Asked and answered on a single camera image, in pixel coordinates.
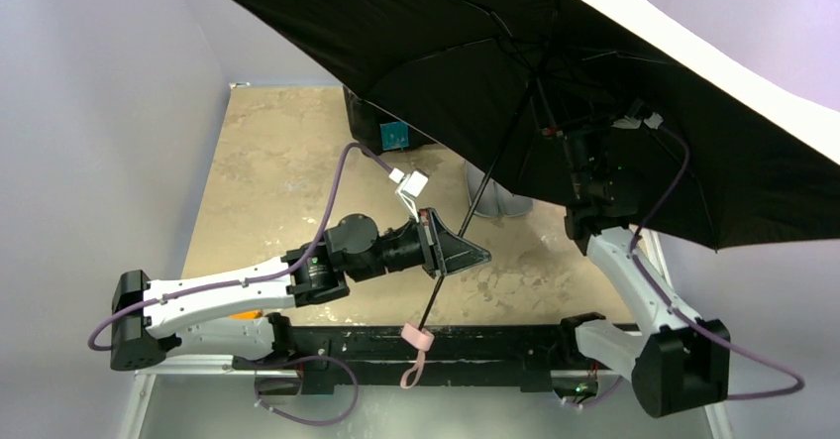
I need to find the grey umbrella case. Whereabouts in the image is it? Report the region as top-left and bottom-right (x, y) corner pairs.
(465, 162), (534, 218)

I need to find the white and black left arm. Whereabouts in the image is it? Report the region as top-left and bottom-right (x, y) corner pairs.
(109, 208), (491, 372)

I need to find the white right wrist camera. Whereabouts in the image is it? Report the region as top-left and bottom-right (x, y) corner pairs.
(611, 112), (664, 130)

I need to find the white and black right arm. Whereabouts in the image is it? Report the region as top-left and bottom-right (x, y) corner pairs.
(561, 204), (730, 418)

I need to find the orange object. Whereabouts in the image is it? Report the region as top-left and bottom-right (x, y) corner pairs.
(230, 310), (264, 320)

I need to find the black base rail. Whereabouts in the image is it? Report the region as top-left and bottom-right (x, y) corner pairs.
(233, 320), (641, 398)

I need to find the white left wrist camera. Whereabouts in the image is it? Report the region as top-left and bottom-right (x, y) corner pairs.
(388, 167), (429, 221)

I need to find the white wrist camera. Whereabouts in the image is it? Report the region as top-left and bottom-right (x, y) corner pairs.
(611, 112), (664, 130)
(388, 167), (429, 221)

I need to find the pink and black folding umbrella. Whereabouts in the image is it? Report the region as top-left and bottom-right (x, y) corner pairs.
(218, 0), (840, 389)

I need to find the black plastic toolbox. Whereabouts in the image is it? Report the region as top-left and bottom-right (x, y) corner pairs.
(342, 86), (435, 155)

